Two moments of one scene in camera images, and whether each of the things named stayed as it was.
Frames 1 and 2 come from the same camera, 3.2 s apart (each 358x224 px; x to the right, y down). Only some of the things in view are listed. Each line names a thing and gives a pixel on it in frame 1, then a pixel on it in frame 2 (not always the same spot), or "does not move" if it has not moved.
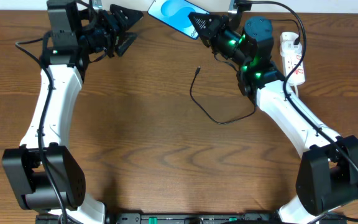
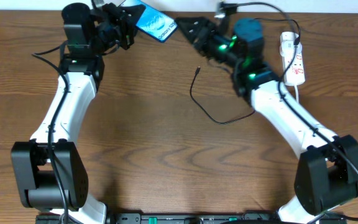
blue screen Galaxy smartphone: (174, 13) to (152, 22)
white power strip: (298, 76) does not move
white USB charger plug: (287, 47) does not move
